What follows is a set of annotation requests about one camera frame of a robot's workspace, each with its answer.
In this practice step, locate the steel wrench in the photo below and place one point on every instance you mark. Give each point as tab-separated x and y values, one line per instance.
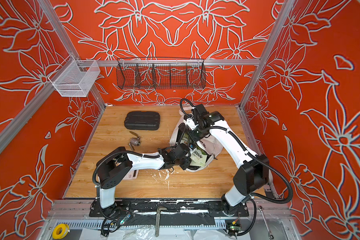
270	234

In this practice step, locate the black wire wall basket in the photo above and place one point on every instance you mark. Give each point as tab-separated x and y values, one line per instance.
161	74

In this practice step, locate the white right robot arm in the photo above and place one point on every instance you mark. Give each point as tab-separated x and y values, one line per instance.
253	170

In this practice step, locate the white wire wall basket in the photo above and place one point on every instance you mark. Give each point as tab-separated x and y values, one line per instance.
72	80

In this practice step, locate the metal clamp handle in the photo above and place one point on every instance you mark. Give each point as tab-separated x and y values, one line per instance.
160	209

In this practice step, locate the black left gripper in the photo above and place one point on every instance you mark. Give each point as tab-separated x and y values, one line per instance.
188	162

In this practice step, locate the green illustrated book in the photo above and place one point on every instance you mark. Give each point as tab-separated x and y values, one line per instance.
199	156

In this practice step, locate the pink calculator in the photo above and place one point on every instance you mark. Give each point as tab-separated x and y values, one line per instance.
131	175

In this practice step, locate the steel ball valve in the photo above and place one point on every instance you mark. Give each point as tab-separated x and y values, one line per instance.
136	140

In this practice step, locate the white student backpack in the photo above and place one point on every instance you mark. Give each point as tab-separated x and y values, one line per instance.
210	144

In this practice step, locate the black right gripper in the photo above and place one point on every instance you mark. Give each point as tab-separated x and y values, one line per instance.
190	131

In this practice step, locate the black plastic tool case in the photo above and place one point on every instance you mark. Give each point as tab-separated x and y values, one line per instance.
142	120

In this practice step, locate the yellow tape roll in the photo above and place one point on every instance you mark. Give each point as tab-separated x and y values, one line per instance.
60	231

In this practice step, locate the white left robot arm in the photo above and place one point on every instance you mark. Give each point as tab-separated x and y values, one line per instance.
112	168

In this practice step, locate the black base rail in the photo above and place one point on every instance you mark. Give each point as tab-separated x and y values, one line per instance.
211	207

